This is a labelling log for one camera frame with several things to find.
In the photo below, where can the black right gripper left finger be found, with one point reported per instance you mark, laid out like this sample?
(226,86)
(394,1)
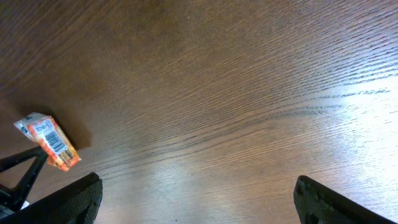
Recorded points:
(77,203)

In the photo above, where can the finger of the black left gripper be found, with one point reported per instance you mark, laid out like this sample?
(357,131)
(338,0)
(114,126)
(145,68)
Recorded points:
(13,199)

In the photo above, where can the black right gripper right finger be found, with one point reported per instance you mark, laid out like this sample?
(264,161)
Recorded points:
(316,203)

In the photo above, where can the orange tissue pack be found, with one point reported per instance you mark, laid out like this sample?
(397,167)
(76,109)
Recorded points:
(45,131)

